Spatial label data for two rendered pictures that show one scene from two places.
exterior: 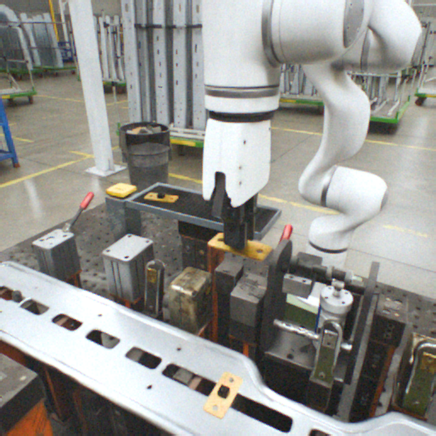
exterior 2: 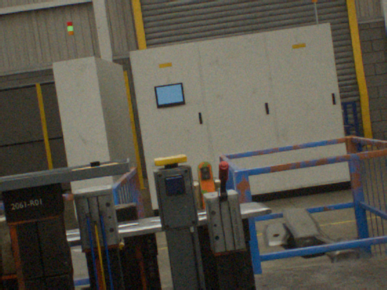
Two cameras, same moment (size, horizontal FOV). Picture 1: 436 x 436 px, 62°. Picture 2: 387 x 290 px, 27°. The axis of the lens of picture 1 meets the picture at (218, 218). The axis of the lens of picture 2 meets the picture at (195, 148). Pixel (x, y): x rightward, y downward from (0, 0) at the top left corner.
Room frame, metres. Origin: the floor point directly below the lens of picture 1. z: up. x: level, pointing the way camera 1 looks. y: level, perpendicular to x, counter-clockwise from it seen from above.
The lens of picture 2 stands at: (2.23, -0.48, 1.25)
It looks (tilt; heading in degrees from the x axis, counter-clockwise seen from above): 3 degrees down; 148
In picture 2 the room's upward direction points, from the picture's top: 8 degrees counter-clockwise
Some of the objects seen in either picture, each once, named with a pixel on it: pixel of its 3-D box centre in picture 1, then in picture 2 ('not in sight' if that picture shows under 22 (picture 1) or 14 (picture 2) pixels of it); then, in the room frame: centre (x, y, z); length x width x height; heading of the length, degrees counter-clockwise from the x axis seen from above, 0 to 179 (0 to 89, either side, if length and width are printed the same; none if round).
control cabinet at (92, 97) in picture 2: not in sight; (98, 121); (-7.52, 4.12, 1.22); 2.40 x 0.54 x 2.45; 145
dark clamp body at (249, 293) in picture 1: (249, 352); not in sight; (0.59, -0.07, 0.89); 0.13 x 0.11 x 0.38; 153
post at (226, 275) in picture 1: (227, 334); not in sight; (0.64, -0.02, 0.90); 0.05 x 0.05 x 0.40; 63
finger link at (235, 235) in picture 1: (230, 228); not in sight; (0.40, -0.02, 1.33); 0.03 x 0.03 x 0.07; 60
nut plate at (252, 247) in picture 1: (239, 243); not in sight; (0.42, -0.03, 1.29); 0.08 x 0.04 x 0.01; 60
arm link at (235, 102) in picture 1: (242, 97); not in sight; (0.43, -0.03, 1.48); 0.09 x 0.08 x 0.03; 150
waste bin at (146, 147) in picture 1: (147, 163); not in sight; (3.45, 0.71, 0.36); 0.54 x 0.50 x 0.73; 148
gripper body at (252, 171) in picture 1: (240, 151); not in sight; (0.42, -0.03, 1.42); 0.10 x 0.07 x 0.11; 150
